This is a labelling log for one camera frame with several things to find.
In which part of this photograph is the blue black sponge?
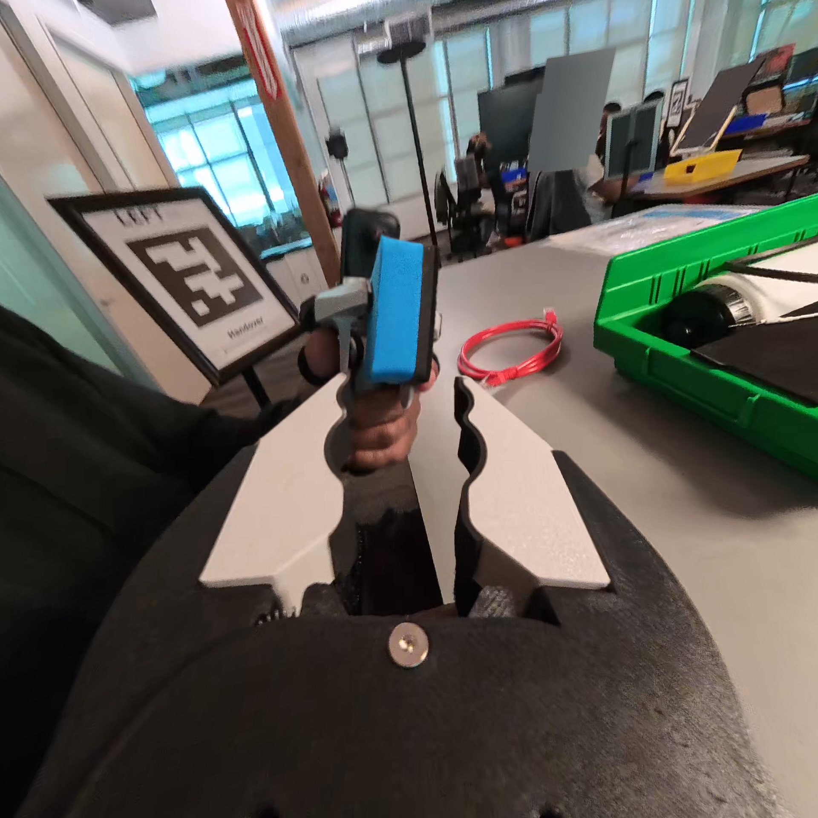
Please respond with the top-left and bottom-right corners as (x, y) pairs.
(354, 235), (443, 391)

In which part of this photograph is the clear bag of papers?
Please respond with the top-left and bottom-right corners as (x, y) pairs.
(550, 204), (763, 254)

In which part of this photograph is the black disc-top floor stand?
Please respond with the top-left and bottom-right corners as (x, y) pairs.
(377, 40), (443, 251)

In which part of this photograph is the person's left hand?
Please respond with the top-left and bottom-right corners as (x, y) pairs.
(300, 328), (442, 475)

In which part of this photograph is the white cylinder with black cap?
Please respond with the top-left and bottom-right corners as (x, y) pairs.
(665, 271), (818, 350)

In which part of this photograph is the slim silver air duct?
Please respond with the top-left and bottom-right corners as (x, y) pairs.
(281, 0), (577, 47)

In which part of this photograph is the black cable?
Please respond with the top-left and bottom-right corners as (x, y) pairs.
(722, 238), (818, 286)

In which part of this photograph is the chair with dark jacket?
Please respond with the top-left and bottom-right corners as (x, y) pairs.
(435, 156), (497, 258)

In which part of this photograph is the green plastic bin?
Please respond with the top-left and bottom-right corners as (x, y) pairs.
(593, 195), (818, 481)

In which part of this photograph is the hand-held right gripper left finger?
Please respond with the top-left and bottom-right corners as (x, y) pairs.
(198, 374), (359, 617)

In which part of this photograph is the red network cable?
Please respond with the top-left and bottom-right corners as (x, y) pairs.
(457, 308), (566, 389)

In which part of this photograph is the wooden desk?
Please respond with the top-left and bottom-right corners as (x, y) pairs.
(629, 155), (812, 203)

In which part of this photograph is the black monitor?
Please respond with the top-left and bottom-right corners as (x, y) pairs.
(478, 77), (545, 168)

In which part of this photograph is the small yellow bin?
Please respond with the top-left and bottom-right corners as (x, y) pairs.
(663, 149), (745, 184)

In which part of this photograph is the white low cabinet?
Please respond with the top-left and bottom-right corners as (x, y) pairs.
(262, 246), (331, 309)

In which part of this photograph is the black-framed marker sign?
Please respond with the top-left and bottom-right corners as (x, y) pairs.
(48, 187), (302, 411)

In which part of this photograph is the black sheet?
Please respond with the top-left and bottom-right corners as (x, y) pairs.
(690, 313), (818, 406)

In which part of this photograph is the small cream-framed board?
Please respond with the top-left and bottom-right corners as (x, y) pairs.
(671, 58), (769, 157)

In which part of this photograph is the grey-backed monitor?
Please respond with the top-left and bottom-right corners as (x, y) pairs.
(604, 101), (667, 181)

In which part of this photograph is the wooden post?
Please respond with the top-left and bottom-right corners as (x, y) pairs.
(227, 0), (344, 290)

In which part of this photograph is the red fire extinguisher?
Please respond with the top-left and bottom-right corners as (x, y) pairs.
(317, 173), (344, 230)

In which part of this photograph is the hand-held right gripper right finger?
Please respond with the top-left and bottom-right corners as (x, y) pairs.
(452, 377), (612, 617)

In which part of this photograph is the red arrow sign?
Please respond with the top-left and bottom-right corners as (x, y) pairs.
(235, 0), (286, 104)

